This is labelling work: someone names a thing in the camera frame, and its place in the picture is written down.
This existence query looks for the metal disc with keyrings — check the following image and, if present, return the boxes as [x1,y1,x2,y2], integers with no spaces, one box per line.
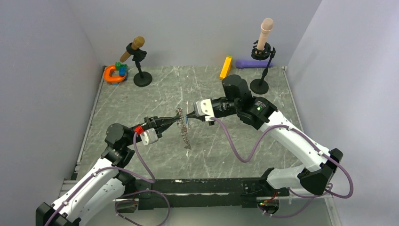
[176,107,192,150]

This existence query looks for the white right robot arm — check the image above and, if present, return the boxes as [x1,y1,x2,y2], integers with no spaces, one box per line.
[188,74,343,196]

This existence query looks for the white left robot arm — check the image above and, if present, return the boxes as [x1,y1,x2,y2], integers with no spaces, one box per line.
[35,115,181,226]

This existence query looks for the black left microphone stand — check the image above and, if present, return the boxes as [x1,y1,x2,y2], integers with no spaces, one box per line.
[133,61,152,87]

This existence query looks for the black microphone stand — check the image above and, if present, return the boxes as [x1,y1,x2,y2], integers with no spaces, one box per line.
[133,61,152,87]
[250,42,277,95]

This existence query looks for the yellow toy block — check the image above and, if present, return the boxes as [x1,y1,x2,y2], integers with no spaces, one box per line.
[219,56,232,80]

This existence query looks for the colourful toy block stack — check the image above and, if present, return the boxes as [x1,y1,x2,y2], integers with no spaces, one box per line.
[115,62,128,77]

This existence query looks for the black right microphone stand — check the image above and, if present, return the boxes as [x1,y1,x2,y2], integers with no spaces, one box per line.
[250,42,277,95]

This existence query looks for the purple cylinder toy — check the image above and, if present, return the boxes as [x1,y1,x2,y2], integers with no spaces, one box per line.
[235,60,268,69]

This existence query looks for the brown microphone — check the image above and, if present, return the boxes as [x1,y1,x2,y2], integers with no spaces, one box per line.
[120,36,147,63]

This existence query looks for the beige microphone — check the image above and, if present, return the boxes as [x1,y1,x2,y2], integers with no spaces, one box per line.
[256,18,274,50]

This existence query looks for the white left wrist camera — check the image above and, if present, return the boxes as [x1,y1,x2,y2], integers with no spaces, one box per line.
[134,126,159,145]

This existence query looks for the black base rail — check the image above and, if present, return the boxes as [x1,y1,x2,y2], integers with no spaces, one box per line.
[117,178,289,210]

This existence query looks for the orange toy ring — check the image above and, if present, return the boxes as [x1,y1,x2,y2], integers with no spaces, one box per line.
[104,65,128,84]

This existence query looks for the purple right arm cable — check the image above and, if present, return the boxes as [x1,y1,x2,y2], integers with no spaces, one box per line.
[210,117,354,218]

